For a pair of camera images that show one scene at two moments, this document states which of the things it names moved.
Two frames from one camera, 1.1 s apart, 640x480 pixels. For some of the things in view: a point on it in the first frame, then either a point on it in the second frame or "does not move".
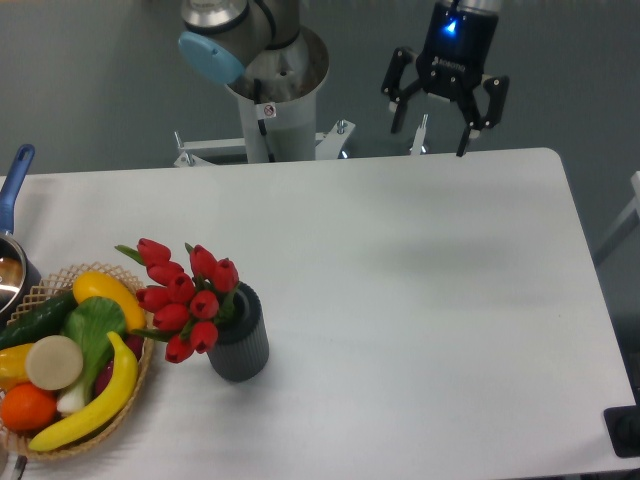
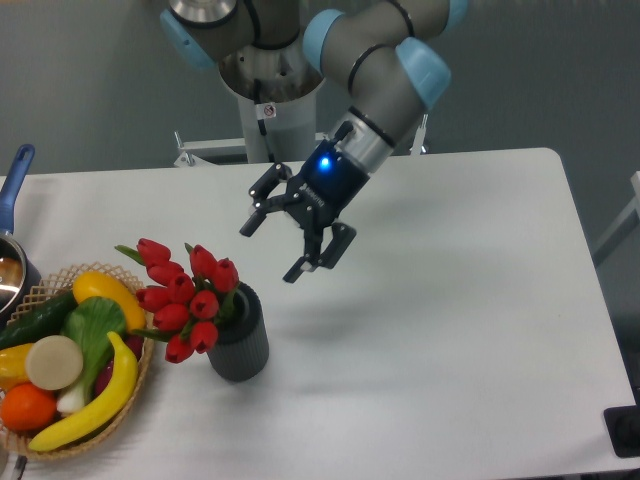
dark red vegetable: (134, 343) does not move
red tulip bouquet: (187, 307) does not move
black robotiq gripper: (451, 64) -> (328, 183)
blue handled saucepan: (20, 275) does not move
